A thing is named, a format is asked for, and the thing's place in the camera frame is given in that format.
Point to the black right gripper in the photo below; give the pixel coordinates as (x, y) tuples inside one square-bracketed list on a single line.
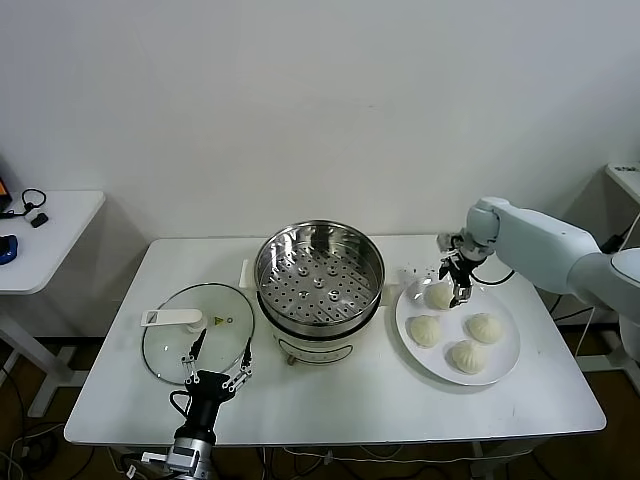
[(464, 267)]

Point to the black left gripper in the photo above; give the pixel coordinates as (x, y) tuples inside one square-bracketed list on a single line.
[(207, 390)]

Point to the white steamed baozi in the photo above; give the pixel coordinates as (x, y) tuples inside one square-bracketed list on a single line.
[(484, 328), (425, 332), (467, 357), (439, 296)]

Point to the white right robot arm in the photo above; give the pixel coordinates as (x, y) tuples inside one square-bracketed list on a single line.
[(540, 245)]

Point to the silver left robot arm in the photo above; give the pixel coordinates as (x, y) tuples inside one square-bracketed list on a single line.
[(190, 457)]

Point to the perforated steel steamer basket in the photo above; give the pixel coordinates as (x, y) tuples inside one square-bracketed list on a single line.
[(320, 280)]

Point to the dark crumbs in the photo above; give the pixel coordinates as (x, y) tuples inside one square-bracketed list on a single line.
[(414, 270)]

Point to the white round plate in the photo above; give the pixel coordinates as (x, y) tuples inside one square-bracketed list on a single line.
[(500, 357)]

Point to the white electric cooker pot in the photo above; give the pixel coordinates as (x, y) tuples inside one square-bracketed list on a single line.
[(310, 350)]

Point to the white side table with label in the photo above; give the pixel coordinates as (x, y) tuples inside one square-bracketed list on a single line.
[(631, 192)]

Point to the small black device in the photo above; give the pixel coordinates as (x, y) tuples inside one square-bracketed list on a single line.
[(40, 220)]

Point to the blue object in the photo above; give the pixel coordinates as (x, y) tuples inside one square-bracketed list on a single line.
[(7, 247)]

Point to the black and orange device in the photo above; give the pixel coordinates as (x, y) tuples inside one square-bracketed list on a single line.
[(4, 192)]

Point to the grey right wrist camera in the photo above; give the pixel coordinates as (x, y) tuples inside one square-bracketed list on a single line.
[(446, 241)]

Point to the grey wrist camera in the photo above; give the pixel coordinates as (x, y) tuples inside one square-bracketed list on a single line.
[(446, 241), (155, 457)]

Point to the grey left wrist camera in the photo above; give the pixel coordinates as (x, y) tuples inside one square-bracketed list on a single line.
[(155, 457)]

